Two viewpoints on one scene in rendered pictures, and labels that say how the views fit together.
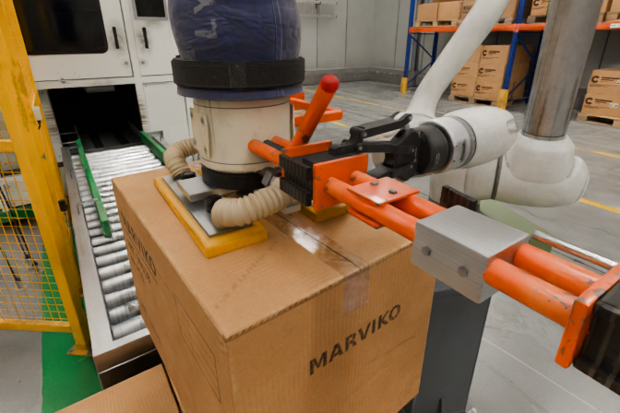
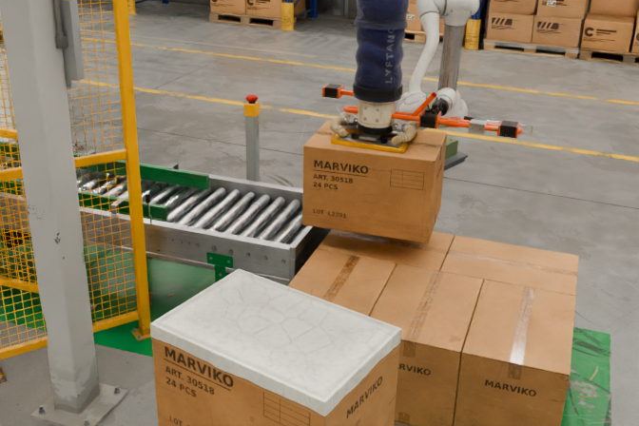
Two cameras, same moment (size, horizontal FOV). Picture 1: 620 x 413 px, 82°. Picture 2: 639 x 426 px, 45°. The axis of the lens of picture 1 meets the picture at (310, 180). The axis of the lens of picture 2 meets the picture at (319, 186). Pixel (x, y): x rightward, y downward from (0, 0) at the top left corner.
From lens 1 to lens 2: 3.15 m
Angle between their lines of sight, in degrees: 34
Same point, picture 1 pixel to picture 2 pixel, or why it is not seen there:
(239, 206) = (409, 134)
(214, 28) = (391, 80)
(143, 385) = (320, 255)
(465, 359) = not seen: hidden behind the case
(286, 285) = (431, 152)
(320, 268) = (432, 148)
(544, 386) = not seen: hidden behind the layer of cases
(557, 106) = (453, 78)
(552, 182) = (455, 112)
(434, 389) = not seen: hidden behind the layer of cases
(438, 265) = (474, 129)
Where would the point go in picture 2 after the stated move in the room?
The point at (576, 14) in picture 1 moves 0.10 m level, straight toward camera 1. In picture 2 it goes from (455, 40) to (459, 45)
